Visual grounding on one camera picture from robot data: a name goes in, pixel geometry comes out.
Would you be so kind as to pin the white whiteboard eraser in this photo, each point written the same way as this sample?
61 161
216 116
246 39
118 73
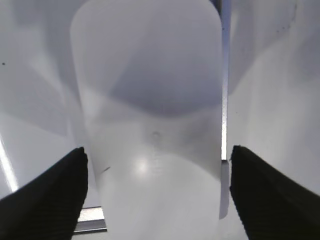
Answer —
149 78

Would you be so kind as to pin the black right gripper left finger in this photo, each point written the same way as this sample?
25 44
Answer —
48 207

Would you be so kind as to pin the whiteboard with grey frame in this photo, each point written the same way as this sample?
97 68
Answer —
270 94

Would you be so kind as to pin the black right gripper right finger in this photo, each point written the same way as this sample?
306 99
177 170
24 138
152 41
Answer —
270 205

